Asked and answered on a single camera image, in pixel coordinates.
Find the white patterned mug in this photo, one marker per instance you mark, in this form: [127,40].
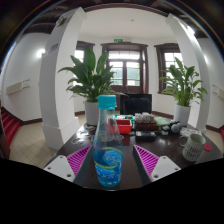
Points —
[193,148]

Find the green plant in white pot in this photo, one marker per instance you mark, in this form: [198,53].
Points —
[183,86]
[90,80]

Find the flat black device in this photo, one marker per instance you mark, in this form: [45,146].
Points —
[145,134]

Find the flat round red coaster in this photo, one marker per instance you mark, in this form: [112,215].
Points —
[208,147]

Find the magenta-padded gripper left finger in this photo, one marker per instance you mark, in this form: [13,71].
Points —
[56,166]

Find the glowing wall lamp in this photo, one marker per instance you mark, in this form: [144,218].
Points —
[40,52]

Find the green cloth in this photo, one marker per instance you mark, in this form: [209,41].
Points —
[162,121]

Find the brown box of packets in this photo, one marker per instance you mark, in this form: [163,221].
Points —
[145,121]

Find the white wall radiator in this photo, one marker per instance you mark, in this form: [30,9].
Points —
[219,91]
[15,87]

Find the green exit sign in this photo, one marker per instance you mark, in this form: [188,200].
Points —
[117,40]

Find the printed paper leaflet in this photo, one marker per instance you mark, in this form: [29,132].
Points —
[190,132]

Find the red carpeted staircase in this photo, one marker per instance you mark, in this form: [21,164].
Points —
[8,125]

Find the dark-framed window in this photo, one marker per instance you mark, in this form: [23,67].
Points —
[80,53]
[168,58]

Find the dark wooden double door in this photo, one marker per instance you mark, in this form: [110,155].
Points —
[128,66]

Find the red plastic box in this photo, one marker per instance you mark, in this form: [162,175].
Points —
[125,127]

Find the black chair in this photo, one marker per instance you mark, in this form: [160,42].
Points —
[136,104]

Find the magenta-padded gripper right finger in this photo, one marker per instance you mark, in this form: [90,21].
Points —
[165,166]

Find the clear blue-capped drink bottle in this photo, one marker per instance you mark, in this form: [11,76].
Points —
[108,156]

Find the grey-headed microphone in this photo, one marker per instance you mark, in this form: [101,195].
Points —
[173,128]
[179,126]

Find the green and white box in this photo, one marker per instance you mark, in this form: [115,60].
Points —
[128,117]

